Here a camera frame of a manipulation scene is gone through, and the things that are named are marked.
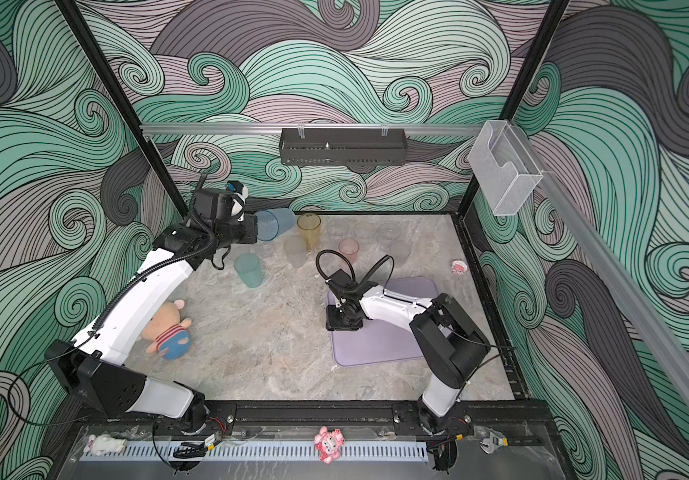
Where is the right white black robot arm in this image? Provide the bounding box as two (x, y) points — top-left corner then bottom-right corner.
(316, 249), (492, 424)

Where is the small pink white toy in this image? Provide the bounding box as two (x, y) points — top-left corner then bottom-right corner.
(450, 259), (468, 276)

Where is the white slotted cable duct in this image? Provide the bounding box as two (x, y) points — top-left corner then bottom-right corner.
(80, 441), (429, 463)

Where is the black wall-mounted rack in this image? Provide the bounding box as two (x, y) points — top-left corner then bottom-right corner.
(278, 128), (408, 167)

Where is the yellow translucent cup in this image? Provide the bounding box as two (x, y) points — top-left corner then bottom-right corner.
(298, 213), (322, 252)

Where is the clear glass cup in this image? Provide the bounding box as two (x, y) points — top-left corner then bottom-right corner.
(388, 240), (411, 268)

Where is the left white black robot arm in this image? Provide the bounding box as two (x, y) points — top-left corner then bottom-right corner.
(44, 180), (258, 432)

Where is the bear plush toy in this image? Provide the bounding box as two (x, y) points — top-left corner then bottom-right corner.
(140, 299), (192, 360)

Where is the pink flower toy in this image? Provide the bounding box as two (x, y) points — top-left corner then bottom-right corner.
(314, 426), (345, 464)

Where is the clear acrylic wall box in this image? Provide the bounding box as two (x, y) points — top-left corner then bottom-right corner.
(467, 120), (543, 217)

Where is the blue translucent cup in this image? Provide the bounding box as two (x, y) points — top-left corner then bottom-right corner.
(256, 208), (296, 242)

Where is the pink translucent cup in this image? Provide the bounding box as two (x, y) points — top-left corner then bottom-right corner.
(338, 238), (360, 264)

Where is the teal translucent cup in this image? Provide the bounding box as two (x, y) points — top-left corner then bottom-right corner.
(234, 253), (264, 289)

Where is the white plush toy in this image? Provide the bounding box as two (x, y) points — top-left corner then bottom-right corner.
(84, 434), (128, 456)

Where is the silver adjustable wrench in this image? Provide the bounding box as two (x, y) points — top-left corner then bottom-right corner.
(479, 430), (508, 455)

